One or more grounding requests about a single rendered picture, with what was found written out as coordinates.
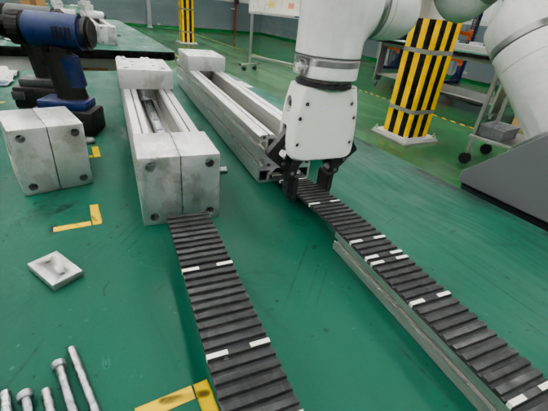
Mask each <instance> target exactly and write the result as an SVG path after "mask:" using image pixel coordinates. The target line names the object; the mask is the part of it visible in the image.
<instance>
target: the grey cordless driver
mask: <svg viewBox="0 0 548 411"><path fill-rule="evenodd" d="M8 9H15V10H22V11H23V10H32V11H49V12H57V13H64V12H63V11H61V9H59V8H56V9H55V8H54V7H42V6H34V5H24V4H16V3H5V4H4V3H0V14H3V13H4V12H6V10H8ZM20 46H21V48H22V51H26V52H27V55H28V57H29V61H30V63H31V65H32V68H33V71H34V74H28V75H25V76H23V77H21V78H19V79H18V82H19V84H18V85H16V86H13V87H12V91H11V95H12V99H14V100H15V104H16V106H17V107H19V108H34V107H36V106H37V99H40V98H42V97H43V96H45V95H49V94H56V93H55V88H54V86H53V83H52V80H51V76H50V74H49V72H48V69H47V68H44V67H43V66H42V62H41V60H40V58H39V55H38V51H40V50H41V48H40V47H38V46H30V45H20Z"/></svg>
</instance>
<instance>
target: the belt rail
mask: <svg viewBox="0 0 548 411"><path fill-rule="evenodd" d="M335 237H336V238H337V239H338V241H334V243H333V249H334V250H335V251H336V252H337V253H338V254H339V256H340V257H341V258H342V259H343V260H344V261H345V262H346V264H347V265H348V266H349V267H350V268H351V269H352V270H353V272H354V273H355V274H356V275H357V276H358V277H359V278H360V279H361V280H362V281H363V282H364V283H365V284H366V285H367V287H368V288H369V289H370V290H371V291H372V292H373V294H374V295H375V296H376V297H377V298H378V299H379V300H380V301H381V303H382V304H383V305H384V306H385V307H386V308H387V310H388V311H389V312H390V313H391V314H392V315H393V316H394V317H395V318H396V319H397V320H398V321H399V322H400V323H401V325H402V326H403V327H404V328H405V329H406V330H407V331H408V333H409V334H410V335H411V336H412V337H413V338H414V339H415V341H416V342H417V343H418V344H419V345H420V346H421V347H422V349H423V350H424V351H425V352H426V353H427V354H428V355H429V357H430V358H432V359H433V361H434V362H435V363H436V364H437V365H438V366H439V367H440V368H441V369H442V370H443V372H444V373H445V374H446V375H447V376H448V377H449V379H450V380H451V381H452V382H453V383H454V384H455V385H456V386H457V388H458V389H459V390H460V391H461V392H462V393H463V395H464V396H465V397H466V398H467V399H468V400H469V401H470V402H471V403H472V404H473V405H474V406H475V407H476V408H477V410H478V411H510V410H509V409H508V408H507V407H506V406H505V405H504V404H503V403H502V402H501V401H500V399H499V398H498V397H497V396H496V395H495V394H494V393H493V392H492V391H491V390H490V389H489V388H488V387H487V386H486V385H485V384H484V383H483V382H482V381H481V380H480V379H479V378H478V377H477V376H476V375H475V374H474V373H473V372H472V371H471V370H470V369H469V367H468V366H467V365H466V364H465V363H464V362H463V361H462V360H461V359H460V358H459V357H458V356H457V355H456V354H455V353H454V352H453V351H452V350H451V349H450V348H449V347H448V346H447V345H446V344H445V343H444V342H443V341H442V340H441V339H440V338H439V337H438V335H437V334H436V333H435V332H434V331H433V330H432V329H431V328H430V327H429V326H428V325H427V324H426V323H425V322H424V321H423V320H422V319H421V318H420V317H419V316H418V315H417V314H416V313H415V312H414V311H413V310H412V309H411V308H410V307H409V306H408V305H407V303H406V302H405V301H404V300H403V299H402V298H401V297H400V296H399V295H398V294H397V293H396V292H395V291H394V290H393V289H392V288H391V287H390V286H389V285H388V284H387V283H386V282H385V281H384V280H383V279H382V278H381V277H380V276H379V275H378V274H377V273H376V272H375V271H374V270H373V269H372V268H371V267H370V266H369V265H368V264H367V263H366V262H365V261H364V260H363V259H362V258H361V257H360V256H359V255H358V254H357V253H356V251H355V250H354V249H353V248H352V247H351V246H350V245H349V244H348V243H347V242H346V241H345V240H344V239H343V238H342V237H341V236H340V235H339V234H338V233H337V232H336V233H335Z"/></svg>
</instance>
